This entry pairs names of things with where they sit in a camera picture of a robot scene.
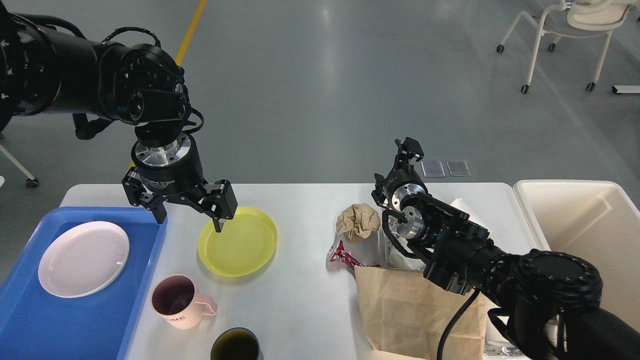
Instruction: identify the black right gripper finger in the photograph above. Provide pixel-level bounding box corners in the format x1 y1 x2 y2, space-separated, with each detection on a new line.
394 137 425 171

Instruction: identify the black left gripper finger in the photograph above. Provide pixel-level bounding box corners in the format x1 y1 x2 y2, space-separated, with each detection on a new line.
140 193 167 224
202 181 238 233

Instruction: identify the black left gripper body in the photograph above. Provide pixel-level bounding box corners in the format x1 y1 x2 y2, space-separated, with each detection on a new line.
122 132 208 211

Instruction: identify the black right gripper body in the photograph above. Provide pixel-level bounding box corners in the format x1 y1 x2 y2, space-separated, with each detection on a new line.
371 168 429 210

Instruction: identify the pink mug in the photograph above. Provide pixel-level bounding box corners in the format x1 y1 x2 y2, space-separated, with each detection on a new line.
151 274 218 330

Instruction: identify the dark green mug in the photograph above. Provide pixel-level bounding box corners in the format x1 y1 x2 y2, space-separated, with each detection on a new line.
210 326 265 360

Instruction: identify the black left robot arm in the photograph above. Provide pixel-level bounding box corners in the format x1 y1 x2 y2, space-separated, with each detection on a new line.
1 6 238 233

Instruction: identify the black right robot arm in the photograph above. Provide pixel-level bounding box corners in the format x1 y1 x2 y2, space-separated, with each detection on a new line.
371 137 640 360

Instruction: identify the floor outlet plate left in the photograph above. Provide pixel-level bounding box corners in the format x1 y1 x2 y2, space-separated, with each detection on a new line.
422 161 446 178

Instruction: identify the floor outlet plate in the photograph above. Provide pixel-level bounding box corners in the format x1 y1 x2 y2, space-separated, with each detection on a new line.
422 161 446 178
446 160 471 177

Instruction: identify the yellow plastic plate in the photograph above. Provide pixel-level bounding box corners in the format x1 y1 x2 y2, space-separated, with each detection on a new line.
198 206 278 278

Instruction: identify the floor outlet plate right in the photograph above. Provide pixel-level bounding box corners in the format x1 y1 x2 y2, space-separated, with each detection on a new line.
446 160 471 177

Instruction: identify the crumpled brown paper ball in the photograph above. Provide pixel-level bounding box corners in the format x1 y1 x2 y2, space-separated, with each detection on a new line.
335 203 382 242

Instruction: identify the white round plate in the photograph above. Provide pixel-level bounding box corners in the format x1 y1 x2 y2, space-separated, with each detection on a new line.
38 221 130 299

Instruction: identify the red white snack wrapper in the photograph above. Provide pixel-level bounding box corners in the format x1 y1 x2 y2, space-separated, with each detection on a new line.
326 239 365 271

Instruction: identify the blue plastic tray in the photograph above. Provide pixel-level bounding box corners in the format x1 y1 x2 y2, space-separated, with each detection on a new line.
0 207 167 360

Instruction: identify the chair leg with caster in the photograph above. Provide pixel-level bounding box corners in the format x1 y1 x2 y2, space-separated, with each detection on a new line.
0 145 40 189

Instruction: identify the brown paper bag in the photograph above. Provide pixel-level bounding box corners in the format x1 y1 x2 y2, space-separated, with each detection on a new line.
355 266 488 360

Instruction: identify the beige plastic bin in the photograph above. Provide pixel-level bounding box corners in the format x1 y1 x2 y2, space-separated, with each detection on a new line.
514 180 640 330

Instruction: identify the white chair on casters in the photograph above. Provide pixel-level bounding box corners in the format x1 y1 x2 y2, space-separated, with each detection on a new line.
496 0 639 94

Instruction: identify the white bar on floor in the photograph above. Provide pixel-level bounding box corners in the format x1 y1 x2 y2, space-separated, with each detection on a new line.
611 85 640 95

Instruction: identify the black cable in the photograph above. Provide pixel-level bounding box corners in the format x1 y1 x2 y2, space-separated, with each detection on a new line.
436 290 482 360

